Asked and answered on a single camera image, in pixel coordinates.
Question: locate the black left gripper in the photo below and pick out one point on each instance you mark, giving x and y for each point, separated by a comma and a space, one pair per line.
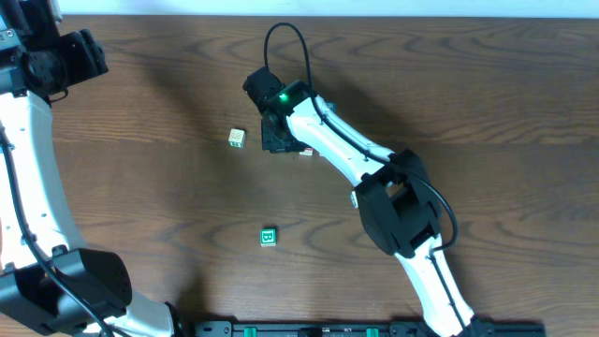
87, 53

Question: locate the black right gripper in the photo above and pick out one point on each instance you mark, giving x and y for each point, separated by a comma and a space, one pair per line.
276, 140

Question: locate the red letter I block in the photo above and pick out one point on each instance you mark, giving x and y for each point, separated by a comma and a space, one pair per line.
307, 152

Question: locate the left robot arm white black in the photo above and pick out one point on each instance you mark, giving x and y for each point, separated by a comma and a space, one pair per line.
51, 281

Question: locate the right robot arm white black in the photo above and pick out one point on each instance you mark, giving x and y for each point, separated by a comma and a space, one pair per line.
399, 208

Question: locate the beige block green side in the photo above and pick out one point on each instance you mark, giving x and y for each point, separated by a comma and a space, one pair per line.
237, 138

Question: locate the white block number 8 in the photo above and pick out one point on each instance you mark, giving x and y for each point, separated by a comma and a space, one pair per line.
354, 200

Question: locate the green letter B block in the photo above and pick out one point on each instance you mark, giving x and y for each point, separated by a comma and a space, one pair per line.
268, 237

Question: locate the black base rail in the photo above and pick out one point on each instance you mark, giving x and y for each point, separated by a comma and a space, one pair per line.
405, 328

